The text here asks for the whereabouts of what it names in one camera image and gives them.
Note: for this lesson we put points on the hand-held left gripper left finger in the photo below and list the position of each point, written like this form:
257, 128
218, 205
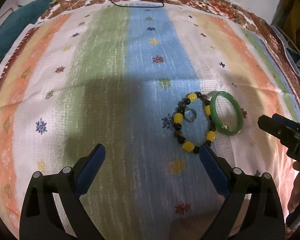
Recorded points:
90, 170

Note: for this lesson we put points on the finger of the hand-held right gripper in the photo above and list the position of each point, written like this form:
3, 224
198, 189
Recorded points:
287, 122
270, 125

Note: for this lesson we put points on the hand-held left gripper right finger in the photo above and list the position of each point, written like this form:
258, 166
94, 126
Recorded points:
213, 172

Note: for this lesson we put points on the green jade bangle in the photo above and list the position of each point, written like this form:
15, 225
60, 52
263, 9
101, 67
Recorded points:
215, 120

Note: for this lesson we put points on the person's right hand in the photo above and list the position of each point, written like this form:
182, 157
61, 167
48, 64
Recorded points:
298, 187

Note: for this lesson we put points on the grey plastic crate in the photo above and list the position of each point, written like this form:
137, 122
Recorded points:
290, 52

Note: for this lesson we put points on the colourful striped mat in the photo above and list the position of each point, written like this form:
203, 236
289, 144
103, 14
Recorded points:
140, 55

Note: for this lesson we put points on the teal cloth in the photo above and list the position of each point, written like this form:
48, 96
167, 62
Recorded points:
10, 30

